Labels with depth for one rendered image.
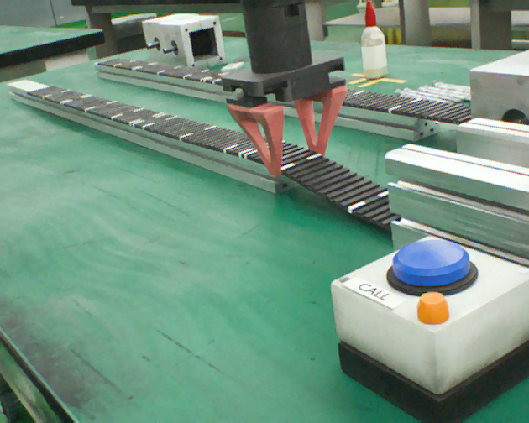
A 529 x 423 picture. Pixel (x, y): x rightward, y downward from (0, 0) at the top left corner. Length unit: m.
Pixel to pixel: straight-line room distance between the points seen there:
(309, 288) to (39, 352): 0.19
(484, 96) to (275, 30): 0.20
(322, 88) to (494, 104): 0.16
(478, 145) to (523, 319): 0.19
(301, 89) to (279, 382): 0.31
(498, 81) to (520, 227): 0.26
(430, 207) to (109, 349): 0.24
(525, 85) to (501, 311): 0.33
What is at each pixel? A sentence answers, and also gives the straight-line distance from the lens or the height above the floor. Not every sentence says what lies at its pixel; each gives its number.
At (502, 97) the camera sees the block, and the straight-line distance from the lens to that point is 0.69.
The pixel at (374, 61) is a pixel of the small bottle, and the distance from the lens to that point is 1.16.
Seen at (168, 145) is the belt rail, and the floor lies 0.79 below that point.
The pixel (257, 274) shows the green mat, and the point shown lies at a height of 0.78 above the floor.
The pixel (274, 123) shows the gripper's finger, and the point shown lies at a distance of 0.65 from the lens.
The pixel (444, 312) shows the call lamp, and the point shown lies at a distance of 0.35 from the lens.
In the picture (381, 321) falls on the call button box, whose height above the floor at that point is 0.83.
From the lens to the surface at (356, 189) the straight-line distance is 0.66.
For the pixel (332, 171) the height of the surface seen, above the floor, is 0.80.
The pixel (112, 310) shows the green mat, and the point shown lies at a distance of 0.55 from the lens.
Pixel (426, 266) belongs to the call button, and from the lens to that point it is 0.38.
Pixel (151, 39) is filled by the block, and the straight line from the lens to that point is 1.64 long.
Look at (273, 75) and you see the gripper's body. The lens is 0.65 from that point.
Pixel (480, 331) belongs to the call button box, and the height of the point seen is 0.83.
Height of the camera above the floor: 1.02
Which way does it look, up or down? 22 degrees down
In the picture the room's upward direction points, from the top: 9 degrees counter-clockwise
